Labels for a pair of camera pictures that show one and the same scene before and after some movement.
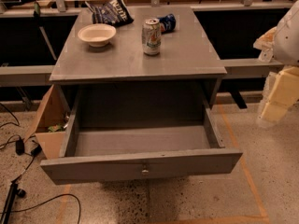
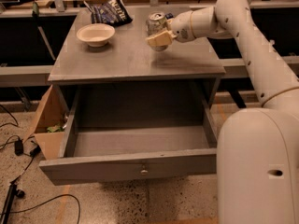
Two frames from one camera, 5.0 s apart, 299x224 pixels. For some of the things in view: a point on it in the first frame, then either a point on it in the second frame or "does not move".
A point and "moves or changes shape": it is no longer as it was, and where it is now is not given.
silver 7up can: (151, 36) moves or changes shape
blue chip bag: (114, 12) does not move
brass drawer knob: (145, 171) does not move
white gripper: (287, 39) → (181, 26)
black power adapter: (20, 147) does not move
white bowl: (97, 35) does not move
